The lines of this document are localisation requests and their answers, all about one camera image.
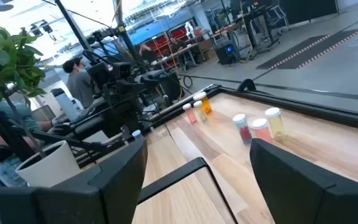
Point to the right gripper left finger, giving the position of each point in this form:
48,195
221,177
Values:
123,180

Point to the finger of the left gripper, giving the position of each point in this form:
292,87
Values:
154,76

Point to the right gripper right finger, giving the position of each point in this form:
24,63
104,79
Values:
284,193

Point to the large orange medicine bottle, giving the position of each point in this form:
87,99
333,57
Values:
206,105

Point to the blue bottle with red pills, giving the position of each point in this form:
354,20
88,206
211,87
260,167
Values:
245,133

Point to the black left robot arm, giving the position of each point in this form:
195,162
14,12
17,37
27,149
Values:
120,115

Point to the purple medicine bottle white cap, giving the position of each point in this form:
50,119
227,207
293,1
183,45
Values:
137,133

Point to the person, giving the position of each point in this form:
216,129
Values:
145,49
79,87
20,113
177,45

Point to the red storage bins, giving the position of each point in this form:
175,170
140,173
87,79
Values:
179,32

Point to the brown cardboard box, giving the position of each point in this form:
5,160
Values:
208,53

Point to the white insulated water bottle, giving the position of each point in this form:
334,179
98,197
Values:
65,105

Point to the white plant pot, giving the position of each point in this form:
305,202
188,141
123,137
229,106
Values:
54,171

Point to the person's hand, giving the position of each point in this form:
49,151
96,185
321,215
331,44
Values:
60,128

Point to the black box blue light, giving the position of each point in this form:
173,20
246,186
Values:
225,54

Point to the black table clamp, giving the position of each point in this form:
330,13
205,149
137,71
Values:
244,84

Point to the black standing desk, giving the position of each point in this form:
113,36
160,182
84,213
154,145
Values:
255,37

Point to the green leafy plant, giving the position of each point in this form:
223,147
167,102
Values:
8,59

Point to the black floor mat striped border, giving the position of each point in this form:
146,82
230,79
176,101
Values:
306,51

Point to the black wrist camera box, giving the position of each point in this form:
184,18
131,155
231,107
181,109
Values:
122,70

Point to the black aluminium rig frame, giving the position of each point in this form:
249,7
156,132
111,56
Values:
291,107

